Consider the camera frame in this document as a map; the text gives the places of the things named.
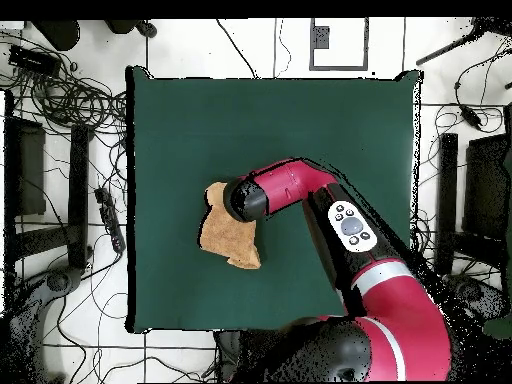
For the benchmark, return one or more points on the dark green table cloth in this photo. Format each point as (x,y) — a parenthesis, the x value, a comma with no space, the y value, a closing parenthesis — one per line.
(180,120)

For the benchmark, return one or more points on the black chair caster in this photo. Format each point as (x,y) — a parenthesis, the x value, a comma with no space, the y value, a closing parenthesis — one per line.
(147,28)

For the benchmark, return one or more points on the orange terry towel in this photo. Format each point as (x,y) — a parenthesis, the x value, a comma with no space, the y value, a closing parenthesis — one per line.
(224,240)

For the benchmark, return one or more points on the black tripod leg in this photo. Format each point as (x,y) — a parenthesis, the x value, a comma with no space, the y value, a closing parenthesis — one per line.
(448,48)

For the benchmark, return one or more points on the person's dark shoe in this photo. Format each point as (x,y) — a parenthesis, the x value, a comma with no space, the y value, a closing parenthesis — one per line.
(122,26)
(58,34)

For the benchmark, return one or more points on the grey square floor frame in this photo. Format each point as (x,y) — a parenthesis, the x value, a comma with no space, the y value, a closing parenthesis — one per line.
(364,44)

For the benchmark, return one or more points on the black metal stand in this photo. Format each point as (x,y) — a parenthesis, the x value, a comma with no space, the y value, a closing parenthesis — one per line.
(78,192)
(447,200)

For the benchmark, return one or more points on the black electronics box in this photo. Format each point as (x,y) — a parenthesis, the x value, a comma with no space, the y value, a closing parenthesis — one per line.
(34,60)

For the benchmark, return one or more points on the black power strip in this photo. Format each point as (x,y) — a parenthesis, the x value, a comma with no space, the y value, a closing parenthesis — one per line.
(110,220)

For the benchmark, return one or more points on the black power adapter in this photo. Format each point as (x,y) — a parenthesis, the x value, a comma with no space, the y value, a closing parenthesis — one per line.
(470,116)

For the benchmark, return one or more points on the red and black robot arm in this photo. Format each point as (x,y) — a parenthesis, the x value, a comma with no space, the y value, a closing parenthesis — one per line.
(400,312)

